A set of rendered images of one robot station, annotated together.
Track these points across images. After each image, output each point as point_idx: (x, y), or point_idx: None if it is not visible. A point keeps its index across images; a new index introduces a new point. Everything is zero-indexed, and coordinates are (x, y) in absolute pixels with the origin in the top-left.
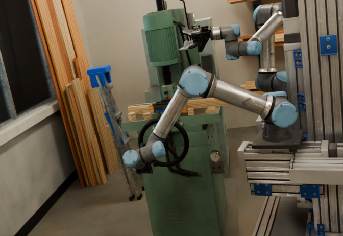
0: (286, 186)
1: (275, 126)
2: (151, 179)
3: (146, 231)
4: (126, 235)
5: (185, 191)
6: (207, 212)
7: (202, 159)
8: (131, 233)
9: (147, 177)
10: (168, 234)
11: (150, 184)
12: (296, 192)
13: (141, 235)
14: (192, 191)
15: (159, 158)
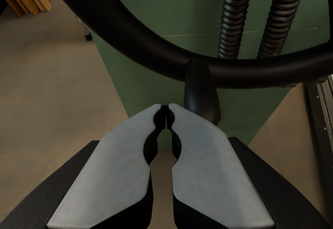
0: None
1: None
2: (132, 65)
3: (121, 102)
4: (91, 111)
5: (219, 89)
6: (251, 117)
7: (325, 8)
8: (98, 107)
9: (119, 60)
10: (165, 137)
11: (128, 76)
12: None
13: (113, 111)
14: (238, 89)
15: (160, 3)
